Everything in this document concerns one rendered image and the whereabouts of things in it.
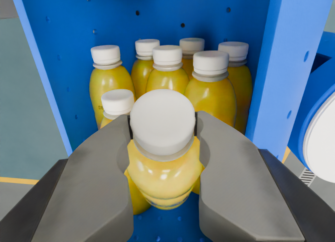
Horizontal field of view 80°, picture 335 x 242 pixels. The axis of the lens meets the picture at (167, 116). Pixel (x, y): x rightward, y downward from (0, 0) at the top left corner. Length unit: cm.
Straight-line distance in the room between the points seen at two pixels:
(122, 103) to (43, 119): 154
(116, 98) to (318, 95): 35
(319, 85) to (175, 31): 28
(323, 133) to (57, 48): 45
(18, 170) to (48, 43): 198
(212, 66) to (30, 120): 168
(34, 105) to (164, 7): 147
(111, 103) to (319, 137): 37
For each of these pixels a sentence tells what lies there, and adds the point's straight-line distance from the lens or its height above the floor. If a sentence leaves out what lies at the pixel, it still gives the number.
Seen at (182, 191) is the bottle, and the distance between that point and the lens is 17.
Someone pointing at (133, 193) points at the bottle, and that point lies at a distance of 31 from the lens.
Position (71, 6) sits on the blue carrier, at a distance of 32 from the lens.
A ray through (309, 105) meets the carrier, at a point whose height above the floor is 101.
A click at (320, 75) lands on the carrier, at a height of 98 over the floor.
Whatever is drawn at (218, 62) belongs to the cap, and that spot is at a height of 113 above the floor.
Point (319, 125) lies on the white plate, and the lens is 45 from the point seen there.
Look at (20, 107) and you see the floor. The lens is 180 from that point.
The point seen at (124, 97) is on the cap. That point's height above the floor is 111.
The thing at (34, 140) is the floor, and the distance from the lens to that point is 192.
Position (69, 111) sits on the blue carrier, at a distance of 31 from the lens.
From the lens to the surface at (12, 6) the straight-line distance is 57.
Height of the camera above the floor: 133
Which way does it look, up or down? 61 degrees down
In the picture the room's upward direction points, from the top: 176 degrees clockwise
